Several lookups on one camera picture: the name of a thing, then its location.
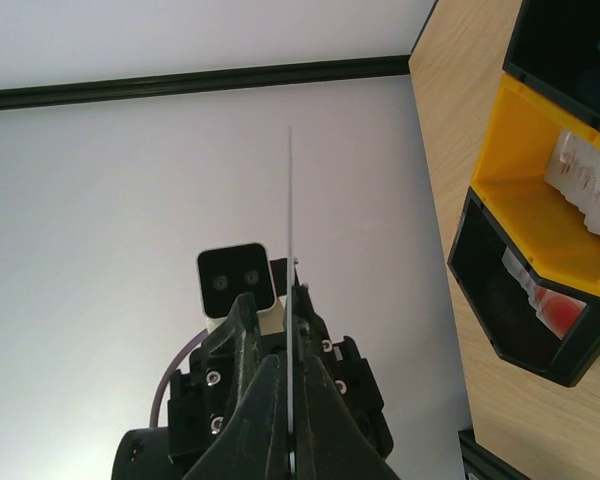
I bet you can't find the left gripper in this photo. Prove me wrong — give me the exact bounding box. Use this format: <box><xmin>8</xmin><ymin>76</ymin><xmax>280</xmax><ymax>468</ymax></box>
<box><xmin>168</xmin><ymin>258</ymin><xmax>394</xmax><ymax>460</ymax></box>

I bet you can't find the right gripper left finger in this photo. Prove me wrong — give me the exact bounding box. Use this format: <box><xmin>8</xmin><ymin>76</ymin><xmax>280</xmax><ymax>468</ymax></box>
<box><xmin>184</xmin><ymin>354</ymin><xmax>292</xmax><ymax>480</ymax></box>

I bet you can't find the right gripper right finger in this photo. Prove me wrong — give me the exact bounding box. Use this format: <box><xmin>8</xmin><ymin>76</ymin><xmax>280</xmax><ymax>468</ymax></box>
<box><xmin>294</xmin><ymin>356</ymin><xmax>398</xmax><ymax>480</ymax></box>

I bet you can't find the teal credit card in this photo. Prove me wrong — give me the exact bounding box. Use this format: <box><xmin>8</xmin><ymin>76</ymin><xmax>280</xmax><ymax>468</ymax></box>
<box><xmin>285</xmin><ymin>126</ymin><xmax>295</xmax><ymax>458</ymax></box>

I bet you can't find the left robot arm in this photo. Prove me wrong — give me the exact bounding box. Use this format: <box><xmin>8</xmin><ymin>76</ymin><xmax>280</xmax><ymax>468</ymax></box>
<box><xmin>112</xmin><ymin>258</ymin><xmax>394</xmax><ymax>479</ymax></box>

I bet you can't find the black bin with red cards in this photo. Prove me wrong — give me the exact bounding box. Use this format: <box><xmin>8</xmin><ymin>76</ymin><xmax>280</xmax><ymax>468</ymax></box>
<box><xmin>447</xmin><ymin>189</ymin><xmax>600</xmax><ymax>387</ymax></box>

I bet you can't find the red patterned card stack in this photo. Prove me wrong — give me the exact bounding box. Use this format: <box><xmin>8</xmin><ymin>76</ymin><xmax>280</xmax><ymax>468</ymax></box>
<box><xmin>501</xmin><ymin>248</ymin><xmax>587</xmax><ymax>339</ymax></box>

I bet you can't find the yellow card bin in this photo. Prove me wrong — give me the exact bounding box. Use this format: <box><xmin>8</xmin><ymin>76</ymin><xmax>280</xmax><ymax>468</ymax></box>
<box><xmin>467</xmin><ymin>72</ymin><xmax>600</xmax><ymax>289</ymax></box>

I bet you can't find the black bin with teal cards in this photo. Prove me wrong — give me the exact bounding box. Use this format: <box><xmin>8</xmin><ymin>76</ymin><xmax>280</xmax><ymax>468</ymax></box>
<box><xmin>503</xmin><ymin>0</ymin><xmax>600</xmax><ymax>132</ymax></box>

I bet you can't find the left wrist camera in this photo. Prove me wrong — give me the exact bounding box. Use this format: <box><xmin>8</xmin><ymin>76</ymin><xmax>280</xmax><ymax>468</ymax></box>
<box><xmin>196</xmin><ymin>243</ymin><xmax>280</xmax><ymax>334</ymax></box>

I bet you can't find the black aluminium frame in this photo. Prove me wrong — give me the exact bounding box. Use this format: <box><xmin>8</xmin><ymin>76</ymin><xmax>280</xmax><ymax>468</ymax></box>
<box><xmin>0</xmin><ymin>54</ymin><xmax>411</xmax><ymax>111</ymax></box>

